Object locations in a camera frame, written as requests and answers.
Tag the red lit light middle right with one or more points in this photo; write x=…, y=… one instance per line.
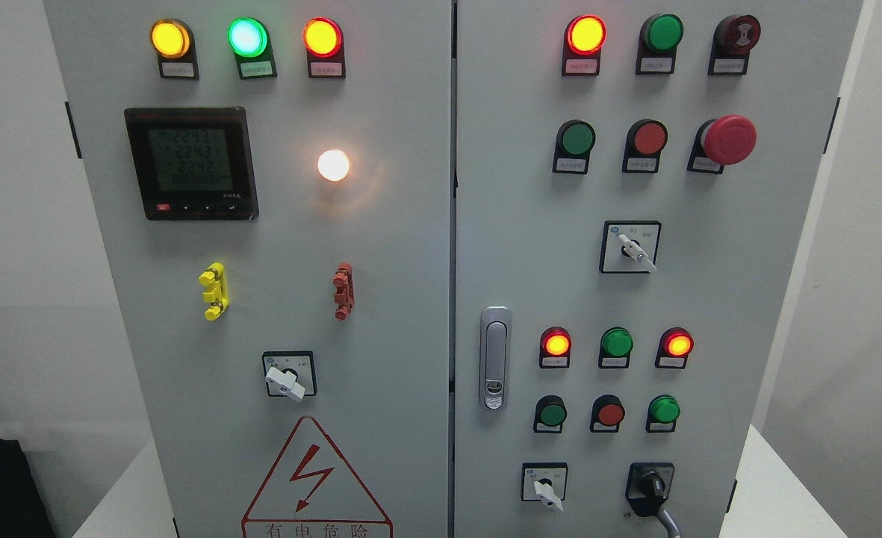
x=674, y=348

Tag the green push button upper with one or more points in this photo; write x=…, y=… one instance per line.
x=574, y=141

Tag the white selector switch upper right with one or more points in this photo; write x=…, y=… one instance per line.
x=629, y=246

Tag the grey cabinet door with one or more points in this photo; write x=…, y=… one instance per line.
x=383, y=374
x=530, y=239

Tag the red push button lower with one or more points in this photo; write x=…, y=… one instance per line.
x=607, y=414

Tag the right grey cabinet door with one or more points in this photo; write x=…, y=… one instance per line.
x=530, y=239

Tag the white selector switch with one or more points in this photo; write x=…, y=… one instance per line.
x=545, y=483
x=629, y=246

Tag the yellow terminal connector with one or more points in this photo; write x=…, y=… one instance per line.
x=216, y=293

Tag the red push button upper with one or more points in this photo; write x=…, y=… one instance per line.
x=644, y=143

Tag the silver door lock handle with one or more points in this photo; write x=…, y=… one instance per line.
x=494, y=353

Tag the white selector switch left door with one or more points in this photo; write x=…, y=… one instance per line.
x=290, y=374

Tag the white selector switch bottom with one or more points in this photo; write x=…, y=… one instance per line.
x=545, y=483

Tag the red triangle warning sticker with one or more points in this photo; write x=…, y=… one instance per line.
x=313, y=491

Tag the green indicator light top right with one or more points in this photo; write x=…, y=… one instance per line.
x=657, y=45

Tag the red ring lit indicator light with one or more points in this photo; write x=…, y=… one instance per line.
x=325, y=52

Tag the green push button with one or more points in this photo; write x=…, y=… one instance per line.
x=662, y=414
x=550, y=414
x=574, y=141

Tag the green lit indicator light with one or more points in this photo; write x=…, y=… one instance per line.
x=251, y=45

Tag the yellow indicator light top left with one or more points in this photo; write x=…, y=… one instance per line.
x=174, y=44

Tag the red lit light middle left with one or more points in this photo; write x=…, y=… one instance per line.
x=555, y=349

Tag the dark red buzzer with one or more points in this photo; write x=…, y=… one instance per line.
x=734, y=38

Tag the red push button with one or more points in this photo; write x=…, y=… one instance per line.
x=607, y=414
x=644, y=143

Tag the green push button lower right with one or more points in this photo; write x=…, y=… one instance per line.
x=662, y=414

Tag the red lit light right door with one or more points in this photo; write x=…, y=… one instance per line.
x=583, y=40

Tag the green indicator light middle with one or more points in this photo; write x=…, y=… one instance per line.
x=615, y=348

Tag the white glowing lamp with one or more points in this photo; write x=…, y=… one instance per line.
x=333, y=165

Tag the red terminal connector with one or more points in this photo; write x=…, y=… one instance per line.
x=344, y=295

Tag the red emergency stop button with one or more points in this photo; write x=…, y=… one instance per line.
x=722, y=142

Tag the left grey cabinet door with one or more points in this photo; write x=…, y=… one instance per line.
x=383, y=374

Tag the black digital power meter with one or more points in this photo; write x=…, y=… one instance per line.
x=193, y=163

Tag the green push button lower left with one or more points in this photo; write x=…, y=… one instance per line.
x=550, y=414

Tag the black knob selector switch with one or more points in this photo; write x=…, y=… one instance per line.
x=648, y=487

